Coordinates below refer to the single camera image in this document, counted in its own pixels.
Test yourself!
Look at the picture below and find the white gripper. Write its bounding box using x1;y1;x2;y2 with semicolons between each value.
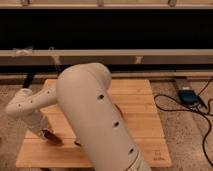
27;111;52;139

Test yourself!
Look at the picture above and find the dark red pepper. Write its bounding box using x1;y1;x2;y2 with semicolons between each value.
47;131;63;145

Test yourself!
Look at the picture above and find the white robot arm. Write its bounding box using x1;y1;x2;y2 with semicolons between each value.
6;63;152;171

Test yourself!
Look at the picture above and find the orange bowl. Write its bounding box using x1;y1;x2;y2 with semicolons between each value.
115;104;123;118

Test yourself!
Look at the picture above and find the wooden table board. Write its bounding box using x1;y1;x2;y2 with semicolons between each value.
16;79;172;169

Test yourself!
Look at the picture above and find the blue power adapter box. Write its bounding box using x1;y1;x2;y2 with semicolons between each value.
178;90;199;105

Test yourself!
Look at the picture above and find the wooden horizontal rail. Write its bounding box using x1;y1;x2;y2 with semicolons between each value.
0;49;213;66

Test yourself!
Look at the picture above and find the black cable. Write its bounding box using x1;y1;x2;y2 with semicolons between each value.
153;76;213;168

